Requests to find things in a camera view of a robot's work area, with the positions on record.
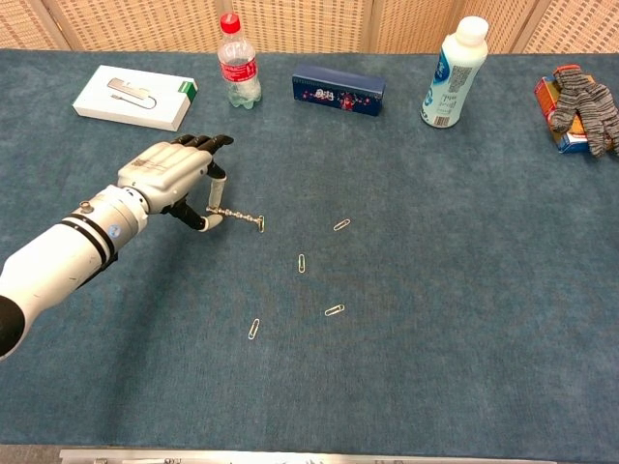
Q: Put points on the clear bottle red cap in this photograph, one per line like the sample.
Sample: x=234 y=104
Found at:
x=239 y=67

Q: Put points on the grey knitted glove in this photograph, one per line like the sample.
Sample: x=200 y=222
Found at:
x=585 y=106

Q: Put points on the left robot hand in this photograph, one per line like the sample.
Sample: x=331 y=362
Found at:
x=164 y=171

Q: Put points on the white USB hub box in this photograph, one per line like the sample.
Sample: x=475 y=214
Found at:
x=135 y=99

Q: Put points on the white milk bottle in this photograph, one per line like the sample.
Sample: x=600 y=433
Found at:
x=454 y=72

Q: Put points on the orange carton box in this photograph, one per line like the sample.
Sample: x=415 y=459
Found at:
x=546 y=96

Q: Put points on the aluminium table edge rail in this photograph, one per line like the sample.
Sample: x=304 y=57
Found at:
x=290 y=456

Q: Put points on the wicker folding screen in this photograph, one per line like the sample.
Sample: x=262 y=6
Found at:
x=300 y=24

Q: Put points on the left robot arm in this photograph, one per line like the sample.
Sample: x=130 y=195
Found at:
x=63 y=261

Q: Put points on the dark blue printed box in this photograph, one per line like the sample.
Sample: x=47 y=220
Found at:
x=338 y=92

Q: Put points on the silver paper clip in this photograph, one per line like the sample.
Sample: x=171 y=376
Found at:
x=302 y=263
x=342 y=224
x=261 y=224
x=334 y=310
x=254 y=328

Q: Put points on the teal felt table cover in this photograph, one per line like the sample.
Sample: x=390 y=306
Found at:
x=435 y=241

